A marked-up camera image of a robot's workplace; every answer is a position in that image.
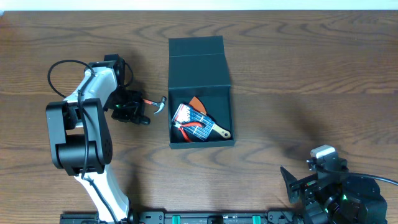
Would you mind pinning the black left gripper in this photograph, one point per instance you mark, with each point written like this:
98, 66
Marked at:
137, 109

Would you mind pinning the blue precision screwdriver set case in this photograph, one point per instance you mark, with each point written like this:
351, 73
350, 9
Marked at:
189, 121

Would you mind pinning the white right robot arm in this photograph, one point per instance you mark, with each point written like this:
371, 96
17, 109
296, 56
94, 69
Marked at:
331, 198

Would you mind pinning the black handled screwdriver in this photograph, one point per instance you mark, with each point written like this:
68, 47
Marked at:
144, 120

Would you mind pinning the black handled claw hammer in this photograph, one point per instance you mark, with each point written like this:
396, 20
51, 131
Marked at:
160, 105

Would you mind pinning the orange scraper wooden handle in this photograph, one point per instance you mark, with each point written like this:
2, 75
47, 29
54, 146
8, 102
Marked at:
196, 104

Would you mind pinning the red handled cutting pliers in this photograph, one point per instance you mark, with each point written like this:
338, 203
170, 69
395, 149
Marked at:
194, 125

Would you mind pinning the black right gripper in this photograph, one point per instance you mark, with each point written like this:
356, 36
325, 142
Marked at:
310, 185

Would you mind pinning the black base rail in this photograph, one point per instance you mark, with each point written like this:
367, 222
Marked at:
267, 217

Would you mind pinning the black gift box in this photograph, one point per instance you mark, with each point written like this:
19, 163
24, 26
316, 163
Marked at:
198, 68

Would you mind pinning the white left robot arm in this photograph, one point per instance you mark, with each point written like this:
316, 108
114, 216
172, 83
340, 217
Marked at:
80, 140

